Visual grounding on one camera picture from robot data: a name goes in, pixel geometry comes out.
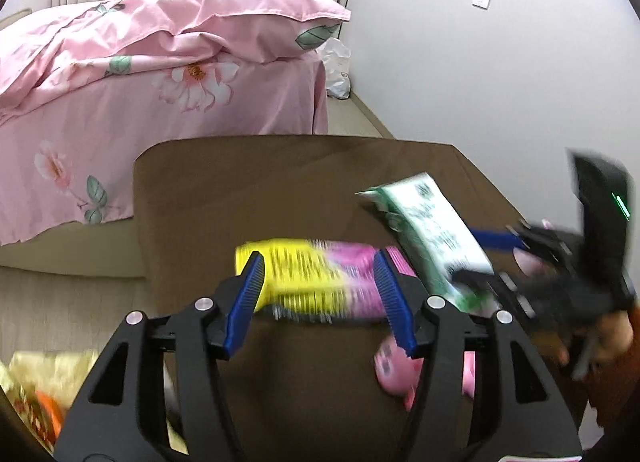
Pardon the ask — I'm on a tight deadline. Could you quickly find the white green carton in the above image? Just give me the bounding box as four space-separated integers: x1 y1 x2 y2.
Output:
358 173 499 317

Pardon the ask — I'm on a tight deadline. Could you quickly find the white plastic bag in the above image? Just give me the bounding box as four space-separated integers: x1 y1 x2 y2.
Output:
318 37 352 100

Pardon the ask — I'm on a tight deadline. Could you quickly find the person's right hand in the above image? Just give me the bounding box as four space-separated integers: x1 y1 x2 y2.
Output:
530 311 634 366

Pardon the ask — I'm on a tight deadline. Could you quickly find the orange plastic package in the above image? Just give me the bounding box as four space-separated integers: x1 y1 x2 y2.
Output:
36 390 65 442

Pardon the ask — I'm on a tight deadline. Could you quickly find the red knit sleeve forearm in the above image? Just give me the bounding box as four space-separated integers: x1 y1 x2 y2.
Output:
582 306 639 461

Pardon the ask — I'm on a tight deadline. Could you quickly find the pink lidded bottle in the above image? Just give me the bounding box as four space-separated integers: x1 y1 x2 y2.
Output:
512 247 552 277

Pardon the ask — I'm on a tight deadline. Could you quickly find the yellow trash bag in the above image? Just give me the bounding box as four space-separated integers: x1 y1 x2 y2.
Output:
0 348 189 458

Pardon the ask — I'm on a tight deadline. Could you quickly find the yellow pink snack bag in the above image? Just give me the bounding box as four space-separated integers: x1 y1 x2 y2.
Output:
234 239 386 323

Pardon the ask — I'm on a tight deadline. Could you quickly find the pink floral bed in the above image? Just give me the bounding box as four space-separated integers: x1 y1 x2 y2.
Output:
1 0 350 245

